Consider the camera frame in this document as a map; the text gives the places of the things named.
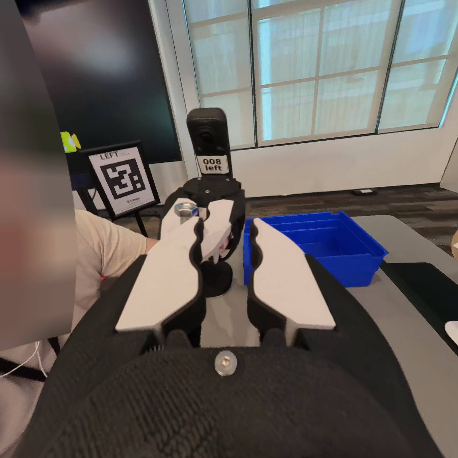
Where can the white round disc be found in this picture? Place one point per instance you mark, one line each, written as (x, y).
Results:
(452, 332)

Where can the silver hex nut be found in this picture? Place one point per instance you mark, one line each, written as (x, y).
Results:
(179, 211)

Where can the person's left forearm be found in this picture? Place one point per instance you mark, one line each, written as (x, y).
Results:
(152, 245)

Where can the framed marker sign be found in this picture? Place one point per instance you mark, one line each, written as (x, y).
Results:
(123, 179)

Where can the black floor outlet box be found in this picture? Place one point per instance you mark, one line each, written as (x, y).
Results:
(365, 191)

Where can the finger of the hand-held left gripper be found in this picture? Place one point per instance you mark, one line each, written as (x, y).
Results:
(218, 222)
(167, 227)

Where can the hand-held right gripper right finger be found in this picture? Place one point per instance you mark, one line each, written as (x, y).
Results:
(289, 286)

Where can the blue plastic bin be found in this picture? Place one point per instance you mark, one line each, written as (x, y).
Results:
(322, 257)

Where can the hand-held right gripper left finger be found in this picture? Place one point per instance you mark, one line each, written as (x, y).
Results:
(161, 286)

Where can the large grid window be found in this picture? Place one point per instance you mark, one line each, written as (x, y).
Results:
(286, 50)

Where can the large black screen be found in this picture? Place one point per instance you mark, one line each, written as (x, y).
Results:
(107, 71)

